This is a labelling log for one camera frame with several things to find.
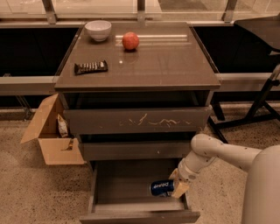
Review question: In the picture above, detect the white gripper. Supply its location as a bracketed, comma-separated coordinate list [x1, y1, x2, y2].
[169, 151, 215, 199]

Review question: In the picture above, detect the blue pepsi can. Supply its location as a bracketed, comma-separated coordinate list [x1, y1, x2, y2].
[150, 179, 174, 197]

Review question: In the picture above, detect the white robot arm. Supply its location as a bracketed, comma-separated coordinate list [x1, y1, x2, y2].
[170, 134, 280, 224]

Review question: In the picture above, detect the open bottom grey drawer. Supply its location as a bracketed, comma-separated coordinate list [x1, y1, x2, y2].
[80, 159, 200, 224]

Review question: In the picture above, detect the top grey drawer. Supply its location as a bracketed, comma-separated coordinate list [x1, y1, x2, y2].
[64, 106, 212, 135]

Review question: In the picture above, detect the middle grey drawer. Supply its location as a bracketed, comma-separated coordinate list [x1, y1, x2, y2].
[79, 140, 191, 161]

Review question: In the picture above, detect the grey drawer cabinet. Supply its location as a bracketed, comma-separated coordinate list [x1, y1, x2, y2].
[54, 20, 221, 224]

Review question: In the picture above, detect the open cardboard box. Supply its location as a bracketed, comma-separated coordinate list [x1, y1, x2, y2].
[21, 94, 84, 165]

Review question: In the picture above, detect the snack bag in box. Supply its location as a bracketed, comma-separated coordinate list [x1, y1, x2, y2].
[57, 114, 68, 137]

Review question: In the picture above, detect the dark snack bar wrapper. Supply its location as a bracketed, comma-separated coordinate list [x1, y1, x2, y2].
[74, 60, 108, 75]

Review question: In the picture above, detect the red apple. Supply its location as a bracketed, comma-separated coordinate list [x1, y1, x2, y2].
[122, 32, 139, 51]

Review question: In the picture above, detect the white ceramic bowl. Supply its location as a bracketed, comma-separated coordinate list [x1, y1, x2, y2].
[85, 20, 112, 41]

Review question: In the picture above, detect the black rolling stand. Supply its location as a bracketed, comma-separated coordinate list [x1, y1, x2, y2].
[208, 15, 280, 143]

